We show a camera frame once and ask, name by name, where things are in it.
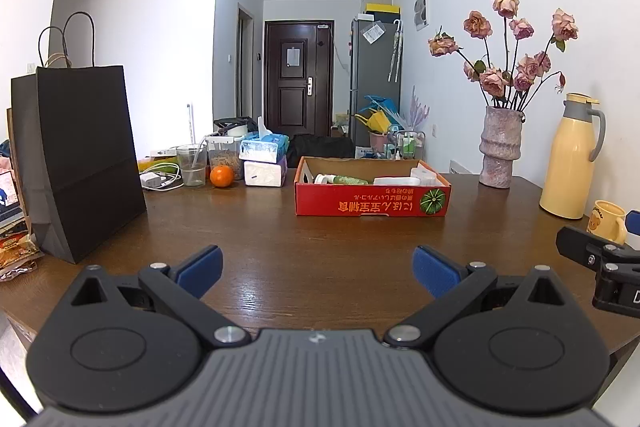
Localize black paper bag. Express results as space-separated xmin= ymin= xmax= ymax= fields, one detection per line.
xmin=11 ymin=12 xmax=147 ymax=264

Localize red cardboard box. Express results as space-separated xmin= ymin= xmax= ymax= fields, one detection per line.
xmin=294 ymin=156 xmax=452 ymax=219

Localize purple clothes hangers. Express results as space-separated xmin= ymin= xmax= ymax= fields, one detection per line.
xmin=407 ymin=86 xmax=431 ymax=130

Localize yellow black box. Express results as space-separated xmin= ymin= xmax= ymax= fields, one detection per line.
xmin=365 ymin=3 xmax=402 ymax=20

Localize wire rack shelf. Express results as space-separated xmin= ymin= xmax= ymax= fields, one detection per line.
xmin=387 ymin=132 xmax=426 ymax=160

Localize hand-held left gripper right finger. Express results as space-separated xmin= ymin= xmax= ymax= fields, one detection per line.
xmin=382 ymin=244 xmax=571 ymax=350

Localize yellow mug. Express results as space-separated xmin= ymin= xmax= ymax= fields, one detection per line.
xmin=585 ymin=200 xmax=628 ymax=246

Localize bunch of dried roses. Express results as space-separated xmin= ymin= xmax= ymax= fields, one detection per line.
xmin=428 ymin=0 xmax=580 ymax=112

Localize pink textured vase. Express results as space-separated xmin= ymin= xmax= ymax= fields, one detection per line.
xmin=479 ymin=106 xmax=526 ymax=189

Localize blue clothes hangers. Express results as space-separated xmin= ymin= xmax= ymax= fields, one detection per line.
xmin=364 ymin=95 xmax=401 ymax=115

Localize yellow thermos jug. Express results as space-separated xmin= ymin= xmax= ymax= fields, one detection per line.
xmin=539 ymin=93 xmax=607 ymax=220

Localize glass cup with straw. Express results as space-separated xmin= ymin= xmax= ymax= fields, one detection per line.
xmin=176 ymin=142 xmax=208 ymax=188

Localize black folded stand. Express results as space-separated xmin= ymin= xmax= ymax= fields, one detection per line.
xmin=214 ymin=117 xmax=251 ymax=132

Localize white cable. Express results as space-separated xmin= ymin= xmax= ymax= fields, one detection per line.
xmin=142 ymin=163 xmax=183 ymax=192

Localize blue tissue pack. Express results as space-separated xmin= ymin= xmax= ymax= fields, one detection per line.
xmin=239 ymin=117 xmax=291 ymax=162

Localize laptop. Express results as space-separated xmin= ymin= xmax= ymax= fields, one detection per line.
xmin=0 ymin=169 xmax=26 ymax=238

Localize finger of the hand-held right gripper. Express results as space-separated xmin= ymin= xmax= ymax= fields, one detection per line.
xmin=556 ymin=226 xmax=640 ymax=268
xmin=624 ymin=213 xmax=640 ymax=250

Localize dark brown entrance door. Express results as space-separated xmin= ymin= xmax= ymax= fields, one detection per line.
xmin=264 ymin=21 xmax=335 ymax=138

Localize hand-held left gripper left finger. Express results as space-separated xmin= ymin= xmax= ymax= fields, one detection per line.
xmin=70 ymin=246 xmax=252 ymax=350

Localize snack packet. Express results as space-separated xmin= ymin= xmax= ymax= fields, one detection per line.
xmin=0 ymin=232 xmax=45 ymax=282

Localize grey refrigerator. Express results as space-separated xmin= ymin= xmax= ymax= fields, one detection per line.
xmin=349 ymin=18 xmax=402 ymax=142

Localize purple tissue pack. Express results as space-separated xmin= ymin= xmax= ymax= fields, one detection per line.
xmin=243 ymin=156 xmax=288 ymax=186

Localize orange fruit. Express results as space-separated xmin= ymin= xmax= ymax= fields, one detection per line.
xmin=210 ymin=165 xmax=235 ymax=188

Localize clear plastic food container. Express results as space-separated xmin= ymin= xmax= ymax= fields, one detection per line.
xmin=206 ymin=134 xmax=246 ymax=181

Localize white hanging umbrella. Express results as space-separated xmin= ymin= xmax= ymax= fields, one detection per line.
xmin=387 ymin=19 xmax=404 ymax=82

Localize grey interior door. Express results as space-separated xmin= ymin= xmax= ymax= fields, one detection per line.
xmin=237 ymin=7 xmax=256 ymax=132

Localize black folding chair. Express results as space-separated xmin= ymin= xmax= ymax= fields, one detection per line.
xmin=286 ymin=133 xmax=356 ymax=168

